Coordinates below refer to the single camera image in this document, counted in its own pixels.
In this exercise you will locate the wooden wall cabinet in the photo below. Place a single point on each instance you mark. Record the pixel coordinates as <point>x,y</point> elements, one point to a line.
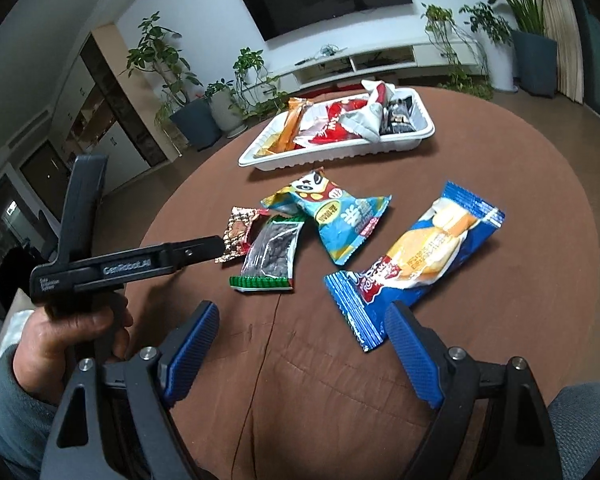
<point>105,110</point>

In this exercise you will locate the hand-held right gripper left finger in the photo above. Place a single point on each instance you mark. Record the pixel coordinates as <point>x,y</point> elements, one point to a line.
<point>195,345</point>

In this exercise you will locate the small brown snack packet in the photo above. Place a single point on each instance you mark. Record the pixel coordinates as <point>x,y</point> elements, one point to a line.
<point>240,230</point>

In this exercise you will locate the beige curtain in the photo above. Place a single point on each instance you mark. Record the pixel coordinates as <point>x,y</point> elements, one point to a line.
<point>560,30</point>

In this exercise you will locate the white plastic tray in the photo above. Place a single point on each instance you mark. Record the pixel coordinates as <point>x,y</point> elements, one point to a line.
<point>340,152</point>

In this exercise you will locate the white snack packet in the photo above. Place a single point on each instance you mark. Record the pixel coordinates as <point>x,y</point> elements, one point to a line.
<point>365,120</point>

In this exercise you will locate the large red chocolate bag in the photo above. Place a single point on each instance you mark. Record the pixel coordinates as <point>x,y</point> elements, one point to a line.
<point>335,130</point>

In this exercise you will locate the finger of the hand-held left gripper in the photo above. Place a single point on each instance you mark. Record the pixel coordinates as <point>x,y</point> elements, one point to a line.
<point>200,250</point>

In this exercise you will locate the pale pink snack packet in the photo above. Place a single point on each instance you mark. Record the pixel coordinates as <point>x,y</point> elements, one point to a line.
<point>314,122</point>

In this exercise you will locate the white tv cabinet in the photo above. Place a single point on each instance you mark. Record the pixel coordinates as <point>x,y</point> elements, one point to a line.
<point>380,62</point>

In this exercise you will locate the vine plant white pot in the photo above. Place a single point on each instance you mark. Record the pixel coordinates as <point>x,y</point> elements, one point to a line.
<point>500,65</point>

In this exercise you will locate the tall leafy plant dark pot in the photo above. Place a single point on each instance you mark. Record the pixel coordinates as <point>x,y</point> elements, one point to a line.
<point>195,120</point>

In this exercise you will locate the broad leaf plant dark pot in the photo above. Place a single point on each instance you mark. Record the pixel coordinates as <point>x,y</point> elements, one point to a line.
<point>535,60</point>

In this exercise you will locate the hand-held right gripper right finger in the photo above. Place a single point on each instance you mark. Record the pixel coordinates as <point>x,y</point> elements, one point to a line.
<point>415,355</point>

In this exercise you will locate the blue bread packet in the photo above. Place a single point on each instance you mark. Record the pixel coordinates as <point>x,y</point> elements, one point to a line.
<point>420,255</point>

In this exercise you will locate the small gold snack packet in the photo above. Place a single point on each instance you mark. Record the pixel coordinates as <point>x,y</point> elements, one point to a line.
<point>262,151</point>

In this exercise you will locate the orange snack packet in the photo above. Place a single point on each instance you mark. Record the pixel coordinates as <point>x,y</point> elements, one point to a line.
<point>290,125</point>

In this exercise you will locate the clear dark snack packet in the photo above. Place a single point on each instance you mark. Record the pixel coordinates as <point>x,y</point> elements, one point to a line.
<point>272,252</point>

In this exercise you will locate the person's left forearm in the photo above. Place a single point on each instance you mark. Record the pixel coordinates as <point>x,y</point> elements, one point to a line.
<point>15,420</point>

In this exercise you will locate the trailing plant white pot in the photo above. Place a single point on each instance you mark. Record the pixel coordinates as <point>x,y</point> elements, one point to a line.
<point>227,110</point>

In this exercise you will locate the light blue panda snack packet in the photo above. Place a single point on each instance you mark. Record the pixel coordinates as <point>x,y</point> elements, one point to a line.
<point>345,220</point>

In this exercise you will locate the black snack packet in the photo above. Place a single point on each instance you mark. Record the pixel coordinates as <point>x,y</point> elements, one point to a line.
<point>397,115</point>

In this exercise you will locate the person's left hand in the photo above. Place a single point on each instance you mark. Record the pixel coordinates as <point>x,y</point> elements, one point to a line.
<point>60,335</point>

